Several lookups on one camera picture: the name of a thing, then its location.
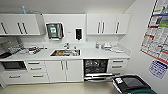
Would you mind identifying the stainless steel dishwasher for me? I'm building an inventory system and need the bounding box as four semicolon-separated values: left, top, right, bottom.
82;58;116;83

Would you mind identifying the blue dish soap bottle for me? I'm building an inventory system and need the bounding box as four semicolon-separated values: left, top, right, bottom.
95;41;100;50

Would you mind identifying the black soap dispenser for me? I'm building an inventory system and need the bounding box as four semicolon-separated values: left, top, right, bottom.
75;28;83;42

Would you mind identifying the steel sink basin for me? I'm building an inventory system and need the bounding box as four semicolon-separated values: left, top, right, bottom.
50;49;82;57

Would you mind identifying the stack of white dishes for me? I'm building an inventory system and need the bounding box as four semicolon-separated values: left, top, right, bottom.
100;42;116;52

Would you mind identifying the white two-door sink cabinet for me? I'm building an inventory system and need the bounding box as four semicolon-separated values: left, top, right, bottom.
44;59;84;83

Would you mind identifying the white cloth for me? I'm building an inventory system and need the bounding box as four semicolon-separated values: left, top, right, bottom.
111;47;125;54

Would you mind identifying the grey paper towel dispenser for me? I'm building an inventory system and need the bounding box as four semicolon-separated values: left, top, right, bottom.
45;22;65;41

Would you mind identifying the white drawer stack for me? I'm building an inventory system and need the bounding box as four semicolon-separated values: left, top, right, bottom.
24;59;50;84
108;58;129;75

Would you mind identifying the blue recycling bin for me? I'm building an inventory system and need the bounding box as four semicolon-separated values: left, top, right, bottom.
112;74;151;94

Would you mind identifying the teal bottle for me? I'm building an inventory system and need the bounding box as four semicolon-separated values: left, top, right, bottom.
21;5;27;15

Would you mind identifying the black built-in microwave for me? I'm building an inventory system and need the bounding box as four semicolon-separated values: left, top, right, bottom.
0;60;28;72

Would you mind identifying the white wide drawer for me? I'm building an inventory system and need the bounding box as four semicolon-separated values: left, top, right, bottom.
1;71;33;84

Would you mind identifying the white wall cabinet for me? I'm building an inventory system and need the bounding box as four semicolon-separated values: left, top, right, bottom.
86;12;132;36
0;13;42;37

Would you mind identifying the large colourful wall poster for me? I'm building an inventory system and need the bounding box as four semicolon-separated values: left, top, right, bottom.
139;0;168;64

